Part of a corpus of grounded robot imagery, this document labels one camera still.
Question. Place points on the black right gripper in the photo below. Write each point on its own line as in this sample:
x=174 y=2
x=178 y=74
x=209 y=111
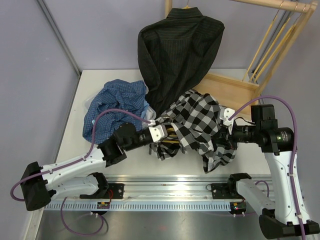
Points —
x=222 y=137

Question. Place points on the black white checkered shirt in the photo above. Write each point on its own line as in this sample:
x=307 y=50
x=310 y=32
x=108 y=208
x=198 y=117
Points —
x=196 y=122

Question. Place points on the hanger of checkered shirt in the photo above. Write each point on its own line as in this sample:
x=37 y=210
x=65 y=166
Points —
x=172 y=137

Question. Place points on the light blue shirt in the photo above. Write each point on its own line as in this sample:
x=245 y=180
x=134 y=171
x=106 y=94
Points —
x=144 y=109

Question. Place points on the black pinstripe shirt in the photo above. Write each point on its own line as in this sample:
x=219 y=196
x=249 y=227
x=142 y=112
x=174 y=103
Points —
x=174 y=54

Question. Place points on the blue plaid shirt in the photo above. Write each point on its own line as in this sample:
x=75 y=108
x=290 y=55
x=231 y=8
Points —
x=116 y=94

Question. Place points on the yellow hanger of blue shirt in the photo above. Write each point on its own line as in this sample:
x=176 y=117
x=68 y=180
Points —
x=268 y=51

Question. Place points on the yellow hanger of white shirt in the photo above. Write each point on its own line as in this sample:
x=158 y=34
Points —
x=263 y=74

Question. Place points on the hanger of plaid shirt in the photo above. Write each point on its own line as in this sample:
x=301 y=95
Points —
x=260 y=46

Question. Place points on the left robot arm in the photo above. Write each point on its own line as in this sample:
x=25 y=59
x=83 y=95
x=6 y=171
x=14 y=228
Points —
x=81 y=176

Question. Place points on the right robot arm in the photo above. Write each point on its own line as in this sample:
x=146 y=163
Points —
x=286 y=216

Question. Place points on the hanger of black shirt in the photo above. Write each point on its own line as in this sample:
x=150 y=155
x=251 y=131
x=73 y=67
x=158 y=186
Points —
x=187 y=5

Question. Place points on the wooden clothes rack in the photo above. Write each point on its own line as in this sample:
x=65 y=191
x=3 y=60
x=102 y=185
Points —
x=232 y=92

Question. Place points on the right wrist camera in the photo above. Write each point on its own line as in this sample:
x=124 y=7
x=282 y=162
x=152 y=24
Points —
x=224 y=115

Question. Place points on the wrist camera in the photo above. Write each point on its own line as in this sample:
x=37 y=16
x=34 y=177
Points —
x=224 y=115
x=157 y=131

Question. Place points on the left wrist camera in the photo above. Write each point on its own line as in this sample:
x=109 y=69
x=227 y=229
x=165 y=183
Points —
x=157 y=131

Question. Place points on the white slotted cable duct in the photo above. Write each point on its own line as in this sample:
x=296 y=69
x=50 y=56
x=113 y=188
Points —
x=143 y=206

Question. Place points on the aluminium rail base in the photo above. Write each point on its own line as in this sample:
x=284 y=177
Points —
x=167 y=188

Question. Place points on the aluminium corner frame post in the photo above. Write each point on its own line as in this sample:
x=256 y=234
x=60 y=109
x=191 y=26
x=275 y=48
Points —
x=58 y=35

